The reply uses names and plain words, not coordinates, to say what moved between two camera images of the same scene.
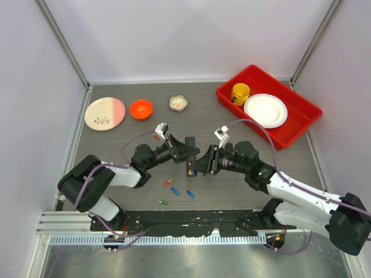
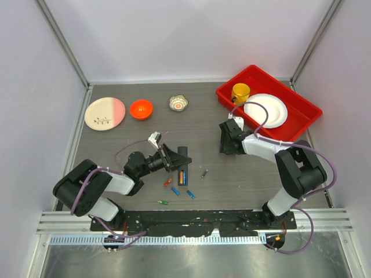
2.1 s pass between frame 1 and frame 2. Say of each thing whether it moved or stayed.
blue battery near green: stayed
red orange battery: stayed
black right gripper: moved
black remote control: moved
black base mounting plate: stayed
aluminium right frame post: stayed
